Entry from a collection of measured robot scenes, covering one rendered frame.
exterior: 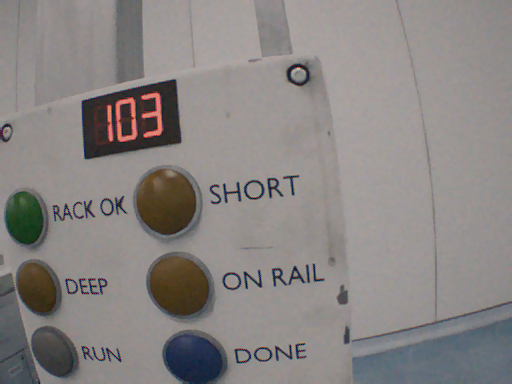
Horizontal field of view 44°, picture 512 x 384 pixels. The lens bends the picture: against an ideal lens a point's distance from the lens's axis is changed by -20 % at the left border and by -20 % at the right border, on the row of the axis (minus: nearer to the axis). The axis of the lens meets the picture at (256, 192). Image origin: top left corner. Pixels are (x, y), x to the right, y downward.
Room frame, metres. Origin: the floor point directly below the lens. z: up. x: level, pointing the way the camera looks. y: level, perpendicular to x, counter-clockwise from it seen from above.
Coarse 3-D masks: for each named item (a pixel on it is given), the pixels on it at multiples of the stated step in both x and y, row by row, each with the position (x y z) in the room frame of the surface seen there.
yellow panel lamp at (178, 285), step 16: (176, 256) 0.31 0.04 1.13; (160, 272) 0.31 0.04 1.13; (176, 272) 0.31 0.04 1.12; (192, 272) 0.31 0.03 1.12; (160, 288) 0.31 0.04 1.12; (176, 288) 0.31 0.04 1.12; (192, 288) 0.31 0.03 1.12; (208, 288) 0.31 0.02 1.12; (160, 304) 0.31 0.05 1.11; (176, 304) 0.31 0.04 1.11; (192, 304) 0.31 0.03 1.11
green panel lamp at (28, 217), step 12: (24, 192) 0.32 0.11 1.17; (12, 204) 0.32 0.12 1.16; (24, 204) 0.32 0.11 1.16; (36, 204) 0.32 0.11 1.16; (12, 216) 0.32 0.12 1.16; (24, 216) 0.32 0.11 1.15; (36, 216) 0.32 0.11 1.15; (12, 228) 0.32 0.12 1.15; (24, 228) 0.32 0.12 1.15; (36, 228) 0.32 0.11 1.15; (24, 240) 0.32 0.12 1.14; (36, 240) 0.32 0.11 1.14
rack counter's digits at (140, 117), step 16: (144, 96) 0.31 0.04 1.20; (160, 96) 0.31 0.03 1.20; (96, 112) 0.32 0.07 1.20; (112, 112) 0.32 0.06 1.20; (128, 112) 0.32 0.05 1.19; (144, 112) 0.31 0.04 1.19; (160, 112) 0.31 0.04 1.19; (96, 128) 0.32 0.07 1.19; (112, 128) 0.32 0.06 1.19; (128, 128) 0.32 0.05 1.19; (144, 128) 0.31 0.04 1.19; (160, 128) 0.31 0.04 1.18; (96, 144) 0.32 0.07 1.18; (112, 144) 0.32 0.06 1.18
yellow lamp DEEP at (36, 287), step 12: (36, 264) 0.32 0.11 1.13; (24, 276) 0.32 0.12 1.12; (36, 276) 0.32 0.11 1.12; (48, 276) 0.32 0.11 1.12; (24, 288) 0.32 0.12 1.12; (36, 288) 0.32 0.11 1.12; (48, 288) 0.32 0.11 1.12; (24, 300) 0.32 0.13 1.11; (36, 300) 0.32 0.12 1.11; (48, 300) 0.32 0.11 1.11
